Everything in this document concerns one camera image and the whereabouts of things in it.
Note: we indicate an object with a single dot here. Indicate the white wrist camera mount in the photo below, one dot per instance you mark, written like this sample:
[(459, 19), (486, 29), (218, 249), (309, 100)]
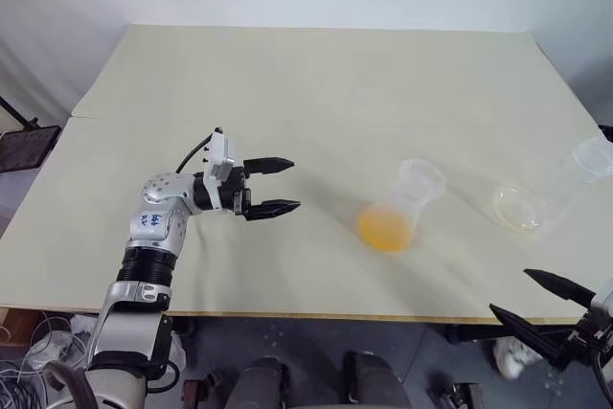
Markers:
[(221, 155), (604, 301)]

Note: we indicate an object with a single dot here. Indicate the dark rounded shape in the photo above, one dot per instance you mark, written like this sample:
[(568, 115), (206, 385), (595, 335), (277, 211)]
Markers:
[(371, 382), (263, 385)]

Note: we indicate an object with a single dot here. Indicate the black stand pole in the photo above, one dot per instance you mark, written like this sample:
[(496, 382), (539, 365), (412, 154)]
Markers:
[(19, 114)]

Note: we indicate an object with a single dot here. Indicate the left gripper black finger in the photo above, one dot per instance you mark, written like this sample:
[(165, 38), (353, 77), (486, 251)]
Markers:
[(270, 165), (273, 210)]

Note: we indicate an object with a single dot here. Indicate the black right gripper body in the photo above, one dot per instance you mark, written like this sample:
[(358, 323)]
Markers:
[(591, 330)]

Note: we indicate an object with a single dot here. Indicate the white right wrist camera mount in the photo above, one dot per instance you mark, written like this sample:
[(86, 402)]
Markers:
[(604, 301)]

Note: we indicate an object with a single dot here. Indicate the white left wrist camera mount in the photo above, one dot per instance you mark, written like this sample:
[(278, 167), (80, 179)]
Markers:
[(221, 155)]

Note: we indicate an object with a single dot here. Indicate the clear plastic conical flask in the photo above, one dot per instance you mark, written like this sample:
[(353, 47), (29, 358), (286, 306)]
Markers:
[(522, 208), (383, 229)]

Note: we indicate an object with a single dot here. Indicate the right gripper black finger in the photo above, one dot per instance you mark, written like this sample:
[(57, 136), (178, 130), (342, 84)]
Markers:
[(560, 287), (531, 332)]

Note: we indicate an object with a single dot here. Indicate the black object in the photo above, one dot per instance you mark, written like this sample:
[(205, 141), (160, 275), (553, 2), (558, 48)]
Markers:
[(608, 133)]

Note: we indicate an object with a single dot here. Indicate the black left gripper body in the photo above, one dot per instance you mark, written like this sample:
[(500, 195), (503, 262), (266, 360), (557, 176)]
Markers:
[(234, 191)]

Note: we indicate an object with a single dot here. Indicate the dark mesh panel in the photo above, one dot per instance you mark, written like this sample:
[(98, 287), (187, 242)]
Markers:
[(29, 148)]

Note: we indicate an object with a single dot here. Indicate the clear plastic bag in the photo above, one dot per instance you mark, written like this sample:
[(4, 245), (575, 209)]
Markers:
[(176, 349)]

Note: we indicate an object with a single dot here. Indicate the white shoe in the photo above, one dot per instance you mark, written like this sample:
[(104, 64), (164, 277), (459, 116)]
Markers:
[(512, 356)]

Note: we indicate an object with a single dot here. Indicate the brown wooden crate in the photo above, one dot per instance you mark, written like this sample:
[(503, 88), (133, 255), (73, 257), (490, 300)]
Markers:
[(19, 327)]

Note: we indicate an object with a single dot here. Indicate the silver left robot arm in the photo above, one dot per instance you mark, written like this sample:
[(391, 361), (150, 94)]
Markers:
[(153, 222)]

